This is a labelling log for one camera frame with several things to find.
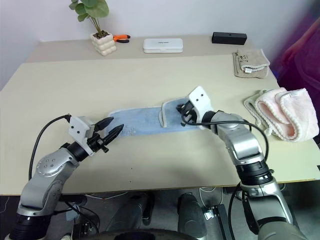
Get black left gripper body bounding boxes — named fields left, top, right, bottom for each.
left=86, top=132, right=111, bottom=154

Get black box under table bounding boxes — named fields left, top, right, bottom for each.
left=203, top=203, right=233, bottom=240

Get pink fluffy towel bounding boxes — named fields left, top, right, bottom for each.
left=255, top=87, right=320, bottom=144

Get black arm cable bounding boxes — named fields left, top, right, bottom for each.
left=180, top=119, right=270, bottom=165
left=28, top=113, right=73, bottom=182

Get light blue towel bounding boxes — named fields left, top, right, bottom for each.
left=107, top=97, right=204, bottom=137

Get beige folded towel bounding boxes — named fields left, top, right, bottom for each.
left=232, top=48, right=271, bottom=81

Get pale green towel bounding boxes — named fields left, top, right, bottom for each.
left=243, top=89, right=279, bottom=137

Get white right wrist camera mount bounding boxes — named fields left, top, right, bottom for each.
left=187, top=85, right=216, bottom=125

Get white flat case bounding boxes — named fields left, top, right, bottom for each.
left=142, top=37, right=185, bottom=54

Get person in purple clothing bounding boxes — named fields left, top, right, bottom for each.
left=271, top=17, right=320, bottom=104

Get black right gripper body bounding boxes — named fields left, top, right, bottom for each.
left=178, top=99, right=201, bottom=126

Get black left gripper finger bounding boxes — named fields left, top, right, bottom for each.
left=100, top=123, right=125, bottom=146
left=94, top=116, right=114, bottom=131

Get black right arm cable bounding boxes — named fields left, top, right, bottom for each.
left=180, top=119, right=270, bottom=165

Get black rectangular box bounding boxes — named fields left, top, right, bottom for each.
left=211, top=31, right=248, bottom=46

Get dark rounded grey shape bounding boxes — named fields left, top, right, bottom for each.
left=176, top=192, right=207, bottom=237
left=106, top=192, right=156, bottom=234

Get dark curved rim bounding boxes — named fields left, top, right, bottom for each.
left=95, top=228, right=199, bottom=240

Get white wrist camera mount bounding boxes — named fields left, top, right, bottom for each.
left=67, top=115, right=97, bottom=157
left=187, top=85, right=216, bottom=125

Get orange handled pliers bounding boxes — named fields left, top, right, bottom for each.
left=112, top=33, right=132, bottom=44

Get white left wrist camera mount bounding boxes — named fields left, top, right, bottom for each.
left=67, top=115, right=97, bottom=157

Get white cable under table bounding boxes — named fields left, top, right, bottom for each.
left=198, top=185, right=226, bottom=209

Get white bubbled plant pot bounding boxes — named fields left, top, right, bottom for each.
left=89, top=31, right=118, bottom=57

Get green leafy plant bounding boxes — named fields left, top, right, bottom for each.
left=68, top=0, right=110, bottom=38

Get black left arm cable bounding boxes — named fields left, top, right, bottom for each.
left=28, top=113, right=73, bottom=182

